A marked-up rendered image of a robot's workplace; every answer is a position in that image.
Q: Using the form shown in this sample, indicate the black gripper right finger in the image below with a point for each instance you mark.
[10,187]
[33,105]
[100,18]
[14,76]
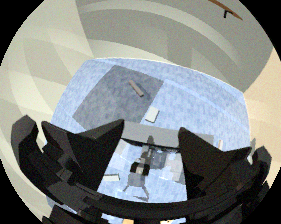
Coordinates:
[203,163]

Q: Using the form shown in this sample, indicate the dark grey rectangular frame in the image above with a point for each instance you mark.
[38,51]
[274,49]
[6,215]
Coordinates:
[149,138]

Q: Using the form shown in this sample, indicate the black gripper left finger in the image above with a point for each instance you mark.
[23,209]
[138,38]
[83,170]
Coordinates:
[90,150]

